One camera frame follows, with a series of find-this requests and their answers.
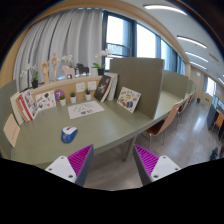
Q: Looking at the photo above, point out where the blue and white computer mouse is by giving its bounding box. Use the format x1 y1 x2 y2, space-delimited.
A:
61 125 79 144

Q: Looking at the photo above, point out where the wooden hand model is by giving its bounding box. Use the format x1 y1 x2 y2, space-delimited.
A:
40 60 50 85

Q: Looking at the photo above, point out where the brown book beside magazine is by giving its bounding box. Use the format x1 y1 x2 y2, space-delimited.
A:
15 93 29 124

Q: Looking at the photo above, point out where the grey curtain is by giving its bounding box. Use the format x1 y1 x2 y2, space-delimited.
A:
13 8 104 93

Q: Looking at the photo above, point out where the wooden mannequin figure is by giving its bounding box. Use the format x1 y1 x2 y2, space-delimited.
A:
50 52 61 78

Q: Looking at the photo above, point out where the row of wooden chairs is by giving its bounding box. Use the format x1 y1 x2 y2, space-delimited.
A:
146 93 196 151

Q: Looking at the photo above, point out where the white mouse pad with drawing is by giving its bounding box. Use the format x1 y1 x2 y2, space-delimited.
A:
67 100 105 120

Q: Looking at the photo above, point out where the purple round sign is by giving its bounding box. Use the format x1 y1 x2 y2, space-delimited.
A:
53 88 66 103

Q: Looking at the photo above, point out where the pink horse figurine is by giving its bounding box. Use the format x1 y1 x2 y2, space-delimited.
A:
61 64 76 80

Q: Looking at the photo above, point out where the red and white magazine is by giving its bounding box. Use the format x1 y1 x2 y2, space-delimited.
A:
17 88 39 122

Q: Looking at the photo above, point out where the white illustrated sticker card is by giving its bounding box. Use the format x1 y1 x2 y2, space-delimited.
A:
34 90 57 112

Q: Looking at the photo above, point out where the dark framed window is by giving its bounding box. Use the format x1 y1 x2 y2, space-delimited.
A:
101 9 188 76

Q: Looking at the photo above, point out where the white book beside magazine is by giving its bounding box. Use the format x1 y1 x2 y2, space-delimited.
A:
9 91 25 126

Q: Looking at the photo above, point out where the colourful food sticker card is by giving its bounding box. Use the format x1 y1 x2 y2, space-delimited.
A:
116 86 142 114

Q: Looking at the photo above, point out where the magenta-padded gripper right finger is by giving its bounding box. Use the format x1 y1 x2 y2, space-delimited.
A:
133 144 182 186

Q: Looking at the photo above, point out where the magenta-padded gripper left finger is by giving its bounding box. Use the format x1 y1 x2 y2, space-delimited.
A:
44 144 95 187

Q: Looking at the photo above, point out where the group of ceiling lights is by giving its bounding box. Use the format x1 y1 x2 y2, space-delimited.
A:
143 3 224 84

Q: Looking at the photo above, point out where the dark horse figurine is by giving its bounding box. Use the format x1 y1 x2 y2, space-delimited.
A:
75 63 90 76

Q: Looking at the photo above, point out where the white wall socket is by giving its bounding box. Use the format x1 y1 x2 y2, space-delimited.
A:
75 82 86 93
87 80 98 91

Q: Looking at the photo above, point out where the beige paper card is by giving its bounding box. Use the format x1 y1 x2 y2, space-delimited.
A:
3 113 22 148

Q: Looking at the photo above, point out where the wooden desk shelf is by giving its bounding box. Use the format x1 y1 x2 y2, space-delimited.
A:
29 74 103 105

